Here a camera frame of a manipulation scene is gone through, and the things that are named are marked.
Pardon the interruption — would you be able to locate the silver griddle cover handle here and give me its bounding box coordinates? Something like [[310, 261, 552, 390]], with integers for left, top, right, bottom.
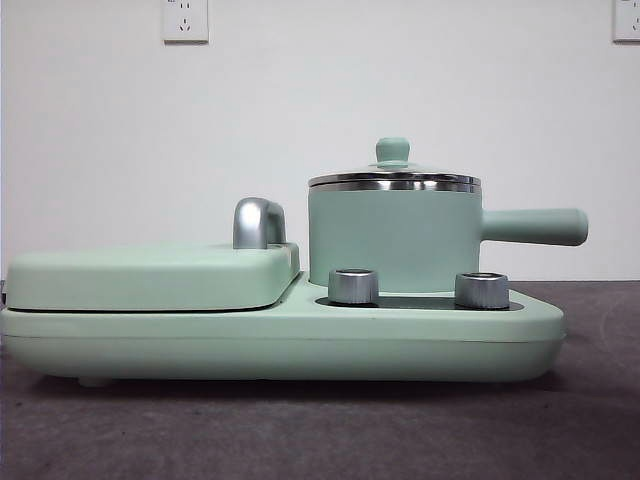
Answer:
[[232, 197, 289, 250]]

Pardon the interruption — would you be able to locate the silver control knob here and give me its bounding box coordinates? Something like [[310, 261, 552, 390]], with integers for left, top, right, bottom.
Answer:
[[453, 271, 510, 309], [327, 268, 380, 306]]

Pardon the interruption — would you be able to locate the green pot with handle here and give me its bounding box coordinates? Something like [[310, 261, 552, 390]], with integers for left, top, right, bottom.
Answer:
[[305, 182, 589, 294]]

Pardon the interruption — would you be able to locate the white wall socket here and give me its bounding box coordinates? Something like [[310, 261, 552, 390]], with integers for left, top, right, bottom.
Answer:
[[612, 0, 640, 44], [160, 0, 209, 45]]

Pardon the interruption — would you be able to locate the green hinged griddle cover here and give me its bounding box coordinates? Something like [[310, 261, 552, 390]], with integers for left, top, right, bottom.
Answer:
[[4, 240, 301, 312]]

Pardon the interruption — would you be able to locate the glass lid with green knob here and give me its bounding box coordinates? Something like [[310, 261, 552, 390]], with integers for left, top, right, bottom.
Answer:
[[307, 137, 484, 186]]

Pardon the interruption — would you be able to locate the green breakfast machine base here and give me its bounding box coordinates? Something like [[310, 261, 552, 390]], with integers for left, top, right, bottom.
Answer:
[[0, 279, 568, 389]]

